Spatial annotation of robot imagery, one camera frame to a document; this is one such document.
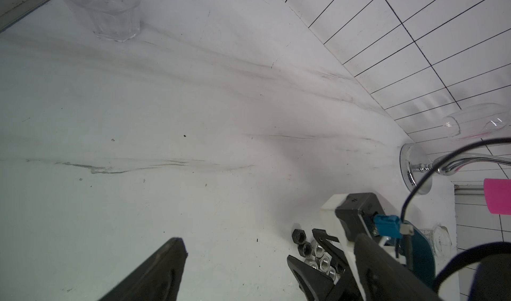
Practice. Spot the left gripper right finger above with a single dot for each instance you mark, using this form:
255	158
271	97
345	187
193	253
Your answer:
383	278

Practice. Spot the clear hanging wine glass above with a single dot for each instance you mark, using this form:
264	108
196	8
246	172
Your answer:
476	121

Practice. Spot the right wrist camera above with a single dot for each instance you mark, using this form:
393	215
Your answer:
346	216

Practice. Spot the black hex nut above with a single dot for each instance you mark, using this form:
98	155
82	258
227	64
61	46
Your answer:
298	236
305	249

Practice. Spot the silver hex nut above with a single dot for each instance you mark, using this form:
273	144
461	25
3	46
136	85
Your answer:
317	250
313	262
324	263

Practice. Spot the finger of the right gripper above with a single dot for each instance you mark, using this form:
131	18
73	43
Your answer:
315	284
338	258

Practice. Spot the pink wine glass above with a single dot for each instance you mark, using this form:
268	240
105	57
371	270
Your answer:
497	194

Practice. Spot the clear plastic cup with label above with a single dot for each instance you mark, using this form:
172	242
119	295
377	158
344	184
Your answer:
440	241

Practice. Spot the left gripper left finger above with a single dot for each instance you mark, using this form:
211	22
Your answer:
157	278

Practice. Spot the clear glass tumbler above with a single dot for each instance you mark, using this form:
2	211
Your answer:
117	20

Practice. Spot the teal storage box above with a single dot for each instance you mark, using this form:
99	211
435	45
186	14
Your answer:
420	258

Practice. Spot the chrome wine glass rack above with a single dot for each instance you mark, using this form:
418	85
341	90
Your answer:
417	169

